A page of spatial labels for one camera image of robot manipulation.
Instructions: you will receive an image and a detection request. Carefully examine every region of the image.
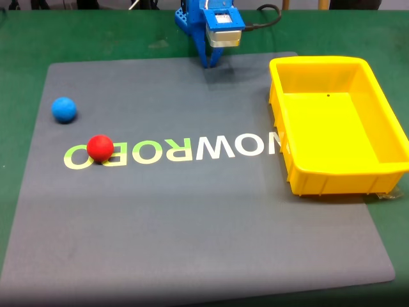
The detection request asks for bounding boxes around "blue ball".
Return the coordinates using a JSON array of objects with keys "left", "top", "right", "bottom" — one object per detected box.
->
[{"left": 51, "top": 97, "right": 78, "bottom": 124}]

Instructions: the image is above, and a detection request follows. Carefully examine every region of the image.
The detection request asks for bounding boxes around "yellow plastic bin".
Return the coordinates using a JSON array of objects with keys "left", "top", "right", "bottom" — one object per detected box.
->
[{"left": 268, "top": 55, "right": 409, "bottom": 197}]

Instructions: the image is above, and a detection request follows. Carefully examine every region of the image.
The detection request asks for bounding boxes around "red ball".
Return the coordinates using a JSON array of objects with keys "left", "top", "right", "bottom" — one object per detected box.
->
[{"left": 86, "top": 134, "right": 114, "bottom": 162}]

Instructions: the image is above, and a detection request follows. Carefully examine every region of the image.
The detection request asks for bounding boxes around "grey mat with lettering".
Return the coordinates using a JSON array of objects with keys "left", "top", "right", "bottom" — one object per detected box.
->
[{"left": 0, "top": 51, "right": 397, "bottom": 305}]

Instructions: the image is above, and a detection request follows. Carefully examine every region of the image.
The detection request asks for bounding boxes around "clear tape piece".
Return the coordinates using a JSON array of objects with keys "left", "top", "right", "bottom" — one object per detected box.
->
[{"left": 376, "top": 186, "right": 405, "bottom": 201}]

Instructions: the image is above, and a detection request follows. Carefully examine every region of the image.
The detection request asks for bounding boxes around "silver camera box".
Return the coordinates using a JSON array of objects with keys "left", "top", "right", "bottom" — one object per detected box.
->
[{"left": 205, "top": 26, "right": 243, "bottom": 49}]

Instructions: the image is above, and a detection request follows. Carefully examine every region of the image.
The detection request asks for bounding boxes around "black cable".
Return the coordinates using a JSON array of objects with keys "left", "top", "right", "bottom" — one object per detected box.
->
[{"left": 243, "top": 3, "right": 283, "bottom": 33}]

